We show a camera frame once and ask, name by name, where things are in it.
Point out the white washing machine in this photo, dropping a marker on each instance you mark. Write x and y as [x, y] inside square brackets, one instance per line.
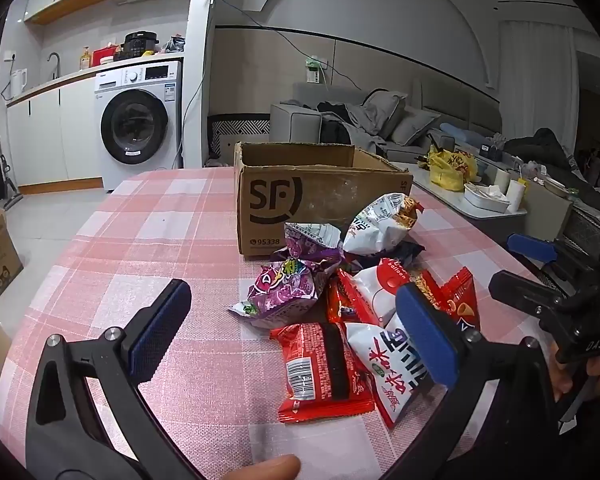
[140, 110]

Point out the white rectangular container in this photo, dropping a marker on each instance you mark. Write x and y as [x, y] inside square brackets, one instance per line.
[485, 200]

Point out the floor mop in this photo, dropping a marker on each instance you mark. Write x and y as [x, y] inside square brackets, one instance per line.
[11, 185]

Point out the yellow bottle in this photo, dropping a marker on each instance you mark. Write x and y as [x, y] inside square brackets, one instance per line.
[84, 59]

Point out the white packet with red lettering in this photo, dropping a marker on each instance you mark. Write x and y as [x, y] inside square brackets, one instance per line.
[395, 365]

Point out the grey pillow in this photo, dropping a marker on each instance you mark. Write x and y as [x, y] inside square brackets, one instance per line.
[382, 105]
[412, 125]

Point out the person's right hand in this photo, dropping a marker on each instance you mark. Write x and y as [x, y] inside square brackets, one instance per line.
[567, 377]

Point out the black and white patterned mat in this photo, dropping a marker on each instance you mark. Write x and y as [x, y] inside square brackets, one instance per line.
[240, 127]

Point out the red box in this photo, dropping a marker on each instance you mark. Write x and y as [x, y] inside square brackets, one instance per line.
[105, 56]

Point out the plain red snack packet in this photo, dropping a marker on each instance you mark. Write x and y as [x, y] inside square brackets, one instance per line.
[340, 305]

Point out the curved kitchen faucet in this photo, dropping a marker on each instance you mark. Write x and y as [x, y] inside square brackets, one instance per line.
[55, 57]

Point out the red packet with dark band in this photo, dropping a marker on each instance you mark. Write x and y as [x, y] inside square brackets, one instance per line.
[325, 365]

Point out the black cloth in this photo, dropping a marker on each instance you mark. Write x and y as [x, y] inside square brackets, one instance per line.
[332, 125]

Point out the crumpled plastic bag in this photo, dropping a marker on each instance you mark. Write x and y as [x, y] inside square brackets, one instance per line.
[175, 44]

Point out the green and white wall charger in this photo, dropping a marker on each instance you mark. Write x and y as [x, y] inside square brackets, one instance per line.
[312, 71]

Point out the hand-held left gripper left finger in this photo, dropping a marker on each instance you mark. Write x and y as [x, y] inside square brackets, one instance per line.
[160, 327]

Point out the pink checked tablecloth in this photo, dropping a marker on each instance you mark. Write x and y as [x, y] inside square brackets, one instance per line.
[145, 240]

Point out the yellow plastic bag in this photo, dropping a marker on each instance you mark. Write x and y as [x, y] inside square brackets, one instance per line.
[450, 170]

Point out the white noodle print snack packet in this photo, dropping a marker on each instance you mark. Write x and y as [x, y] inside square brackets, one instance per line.
[380, 225]

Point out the red noodle snack packet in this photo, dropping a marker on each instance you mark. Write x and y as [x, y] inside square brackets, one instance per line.
[455, 295]

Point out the large purple snack packet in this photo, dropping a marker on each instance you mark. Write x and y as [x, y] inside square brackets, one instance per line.
[282, 292]

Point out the grey coffee table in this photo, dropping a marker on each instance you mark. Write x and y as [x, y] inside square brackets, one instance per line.
[540, 215]

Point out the black padded jacket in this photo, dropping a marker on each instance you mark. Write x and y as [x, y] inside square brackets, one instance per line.
[540, 150]

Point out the brown cardboard box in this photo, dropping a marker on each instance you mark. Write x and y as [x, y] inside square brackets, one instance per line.
[275, 200]

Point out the white electric kettle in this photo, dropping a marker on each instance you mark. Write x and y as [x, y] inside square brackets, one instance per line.
[18, 82]

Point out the black pressure cooker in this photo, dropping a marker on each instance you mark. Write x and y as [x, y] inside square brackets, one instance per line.
[137, 44]

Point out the white kitchen base cabinet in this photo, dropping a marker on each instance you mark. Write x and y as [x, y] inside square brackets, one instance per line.
[50, 130]

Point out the grey sofa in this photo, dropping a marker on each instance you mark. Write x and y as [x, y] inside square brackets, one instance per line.
[292, 122]

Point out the white squeeze bottle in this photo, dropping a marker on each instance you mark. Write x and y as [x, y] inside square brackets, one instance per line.
[516, 195]

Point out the light blue bolster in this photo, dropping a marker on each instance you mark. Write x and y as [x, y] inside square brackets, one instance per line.
[462, 134]

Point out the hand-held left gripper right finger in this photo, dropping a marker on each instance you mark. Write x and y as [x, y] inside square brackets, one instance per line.
[425, 340]

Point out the white and red snack packet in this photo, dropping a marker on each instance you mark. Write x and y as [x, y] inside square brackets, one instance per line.
[377, 290]

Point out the person's left hand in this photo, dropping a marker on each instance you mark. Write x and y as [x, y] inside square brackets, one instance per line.
[260, 469]

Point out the white cup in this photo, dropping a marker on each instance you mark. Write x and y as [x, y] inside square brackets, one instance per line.
[501, 180]

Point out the dark snack packet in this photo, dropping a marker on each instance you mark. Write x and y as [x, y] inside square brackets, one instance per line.
[405, 252]

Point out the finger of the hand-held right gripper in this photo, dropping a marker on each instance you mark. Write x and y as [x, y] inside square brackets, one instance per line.
[530, 247]
[525, 292]

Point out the grey jacket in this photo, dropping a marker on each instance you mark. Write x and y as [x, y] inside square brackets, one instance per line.
[362, 132]

